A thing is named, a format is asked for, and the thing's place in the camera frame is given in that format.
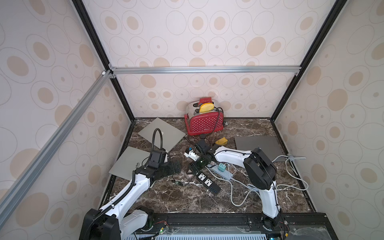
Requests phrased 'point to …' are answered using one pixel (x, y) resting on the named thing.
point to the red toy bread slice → (204, 100)
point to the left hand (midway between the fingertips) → (179, 166)
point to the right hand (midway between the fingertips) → (189, 173)
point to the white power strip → (226, 174)
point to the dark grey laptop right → (269, 144)
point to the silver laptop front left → (129, 160)
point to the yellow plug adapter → (222, 141)
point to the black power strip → (208, 183)
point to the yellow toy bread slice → (206, 107)
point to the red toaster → (198, 123)
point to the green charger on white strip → (221, 167)
